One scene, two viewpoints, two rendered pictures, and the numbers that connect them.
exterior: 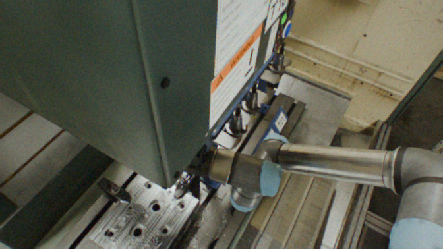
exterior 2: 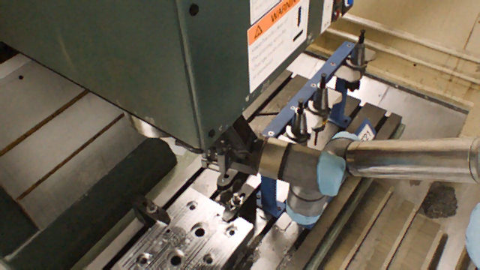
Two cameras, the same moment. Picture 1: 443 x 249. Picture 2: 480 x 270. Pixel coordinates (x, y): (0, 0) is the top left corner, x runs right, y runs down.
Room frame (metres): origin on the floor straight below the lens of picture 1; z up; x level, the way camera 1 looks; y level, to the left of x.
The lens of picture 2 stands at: (-0.17, -0.07, 2.04)
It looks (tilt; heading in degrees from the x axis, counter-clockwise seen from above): 48 degrees down; 12
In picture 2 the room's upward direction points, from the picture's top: 4 degrees counter-clockwise
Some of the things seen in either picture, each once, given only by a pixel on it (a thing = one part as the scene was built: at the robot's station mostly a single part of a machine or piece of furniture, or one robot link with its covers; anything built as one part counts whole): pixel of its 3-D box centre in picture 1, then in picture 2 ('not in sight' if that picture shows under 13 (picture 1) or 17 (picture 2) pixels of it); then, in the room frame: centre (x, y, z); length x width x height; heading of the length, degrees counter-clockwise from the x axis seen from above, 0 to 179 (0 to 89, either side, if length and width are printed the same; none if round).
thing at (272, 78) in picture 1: (271, 77); (348, 74); (0.83, -0.18, 1.21); 0.07 x 0.05 x 0.01; 63
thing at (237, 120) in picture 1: (236, 120); (299, 120); (0.58, -0.05, 1.26); 0.04 x 0.04 x 0.07
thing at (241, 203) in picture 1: (249, 186); (310, 192); (0.35, -0.09, 1.29); 0.11 x 0.08 x 0.11; 151
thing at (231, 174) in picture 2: not in sight; (241, 162); (0.69, 0.12, 0.93); 0.26 x 0.05 x 0.06; 158
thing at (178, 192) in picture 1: (186, 184); (238, 207); (0.49, 0.10, 0.97); 0.13 x 0.03 x 0.15; 153
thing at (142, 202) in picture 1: (147, 221); (188, 248); (0.35, 0.21, 0.96); 0.29 x 0.23 x 0.05; 153
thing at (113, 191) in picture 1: (116, 193); (152, 214); (0.44, 0.34, 0.97); 0.13 x 0.03 x 0.15; 63
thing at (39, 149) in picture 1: (41, 122); (70, 124); (0.59, 0.59, 1.16); 0.48 x 0.05 x 0.51; 153
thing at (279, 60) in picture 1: (279, 58); (358, 51); (0.88, -0.20, 1.26); 0.04 x 0.04 x 0.07
